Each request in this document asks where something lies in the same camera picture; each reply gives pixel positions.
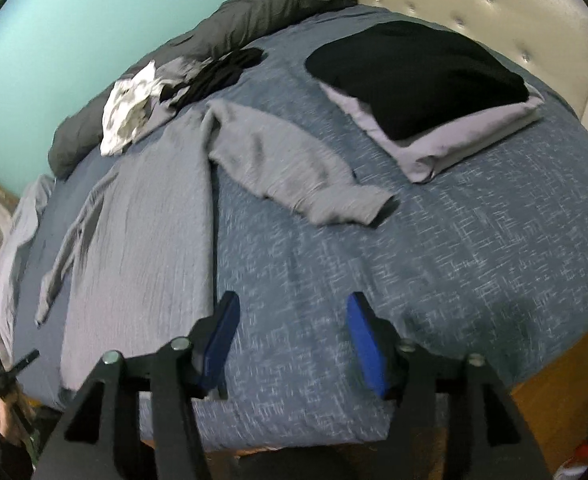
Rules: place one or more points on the white crumpled cloth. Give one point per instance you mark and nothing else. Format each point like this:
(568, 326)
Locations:
(126, 110)

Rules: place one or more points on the cream tufted headboard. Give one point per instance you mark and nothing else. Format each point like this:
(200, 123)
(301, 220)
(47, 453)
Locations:
(474, 0)

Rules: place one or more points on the grey sweater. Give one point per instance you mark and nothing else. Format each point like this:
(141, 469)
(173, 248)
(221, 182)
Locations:
(149, 240)

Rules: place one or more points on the black folded garment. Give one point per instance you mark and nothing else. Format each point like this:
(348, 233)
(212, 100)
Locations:
(414, 75)

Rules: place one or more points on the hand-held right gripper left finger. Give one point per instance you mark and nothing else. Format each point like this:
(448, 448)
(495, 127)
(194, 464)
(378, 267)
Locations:
(219, 345)

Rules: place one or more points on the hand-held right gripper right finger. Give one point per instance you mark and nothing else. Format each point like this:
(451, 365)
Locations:
(366, 345)

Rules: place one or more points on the light grey crumpled garment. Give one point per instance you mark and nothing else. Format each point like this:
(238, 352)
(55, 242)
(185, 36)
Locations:
(176, 72)

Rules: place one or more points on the red white packet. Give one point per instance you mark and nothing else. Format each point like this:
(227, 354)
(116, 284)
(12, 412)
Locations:
(581, 462)

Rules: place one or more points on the black crumpled garment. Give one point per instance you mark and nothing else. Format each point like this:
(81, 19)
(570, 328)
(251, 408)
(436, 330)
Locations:
(214, 77)

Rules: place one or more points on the blue patterned bed sheet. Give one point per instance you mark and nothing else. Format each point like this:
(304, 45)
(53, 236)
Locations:
(374, 260)

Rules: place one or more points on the dark grey rolled duvet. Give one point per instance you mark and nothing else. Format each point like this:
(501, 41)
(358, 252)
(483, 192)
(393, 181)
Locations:
(254, 15)

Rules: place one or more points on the lilac crumpled bed sheet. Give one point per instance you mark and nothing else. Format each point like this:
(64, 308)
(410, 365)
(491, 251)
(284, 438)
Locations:
(19, 240)

